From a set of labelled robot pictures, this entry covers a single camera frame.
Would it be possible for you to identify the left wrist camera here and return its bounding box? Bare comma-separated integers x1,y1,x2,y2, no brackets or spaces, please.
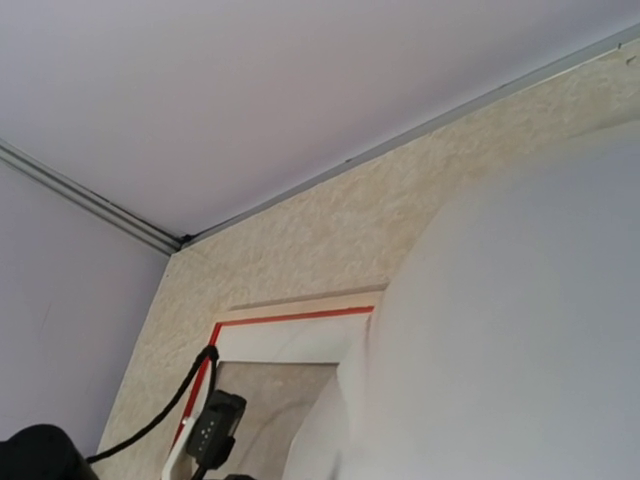
160,390,247,480

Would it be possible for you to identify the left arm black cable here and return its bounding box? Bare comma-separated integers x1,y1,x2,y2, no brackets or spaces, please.
84,344,221,464

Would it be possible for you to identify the white mat board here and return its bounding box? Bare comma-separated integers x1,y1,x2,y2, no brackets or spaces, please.
192,317,371,416

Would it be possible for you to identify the wooden red photo frame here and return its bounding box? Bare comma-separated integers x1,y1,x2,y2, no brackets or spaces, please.
169,282,391,451

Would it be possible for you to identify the white photo paper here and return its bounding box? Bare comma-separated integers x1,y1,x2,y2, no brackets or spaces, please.
284,121,639,479

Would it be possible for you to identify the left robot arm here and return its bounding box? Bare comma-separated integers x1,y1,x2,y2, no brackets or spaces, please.
0,424,98,480

